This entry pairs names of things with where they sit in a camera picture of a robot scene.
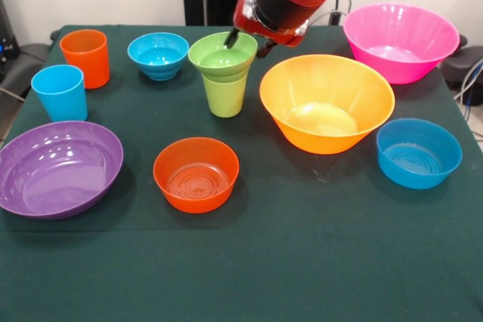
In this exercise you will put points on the light blue stepped bowl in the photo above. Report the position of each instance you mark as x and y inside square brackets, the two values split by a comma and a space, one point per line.
[158, 54]

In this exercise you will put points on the black power adapter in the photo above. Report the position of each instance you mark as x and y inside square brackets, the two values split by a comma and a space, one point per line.
[335, 18]

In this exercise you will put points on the dark green tablecloth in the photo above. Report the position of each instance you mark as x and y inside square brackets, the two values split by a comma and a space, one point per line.
[264, 261]

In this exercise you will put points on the orange round bowl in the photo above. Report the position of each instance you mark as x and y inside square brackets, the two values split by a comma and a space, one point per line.
[196, 186]

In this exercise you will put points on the orange plastic cup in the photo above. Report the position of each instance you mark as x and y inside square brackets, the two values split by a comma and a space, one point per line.
[88, 65]

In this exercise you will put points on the blue round bowl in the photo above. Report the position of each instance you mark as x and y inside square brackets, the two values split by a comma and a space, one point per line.
[419, 163]

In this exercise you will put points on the green stepped bowl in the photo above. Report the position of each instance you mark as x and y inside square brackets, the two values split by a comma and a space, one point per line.
[215, 63]

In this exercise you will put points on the large purple bowl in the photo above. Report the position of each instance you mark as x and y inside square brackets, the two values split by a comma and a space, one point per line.
[56, 171]

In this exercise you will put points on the black equipment base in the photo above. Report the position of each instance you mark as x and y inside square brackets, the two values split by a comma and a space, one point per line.
[466, 63]

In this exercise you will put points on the green plastic cup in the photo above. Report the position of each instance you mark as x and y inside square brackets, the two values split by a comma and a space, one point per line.
[226, 99]

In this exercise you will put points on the large pink bowl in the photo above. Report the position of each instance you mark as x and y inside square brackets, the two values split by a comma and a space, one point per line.
[400, 35]

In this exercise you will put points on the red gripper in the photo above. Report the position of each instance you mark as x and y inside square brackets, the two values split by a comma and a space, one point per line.
[243, 18]

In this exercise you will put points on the black computer case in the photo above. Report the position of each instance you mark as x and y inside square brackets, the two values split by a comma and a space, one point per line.
[7, 43]

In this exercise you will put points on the blue plastic cup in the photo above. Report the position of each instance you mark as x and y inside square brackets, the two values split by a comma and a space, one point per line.
[62, 99]

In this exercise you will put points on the large yellow-orange bowl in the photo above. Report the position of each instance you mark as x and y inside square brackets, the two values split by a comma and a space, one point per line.
[324, 92]

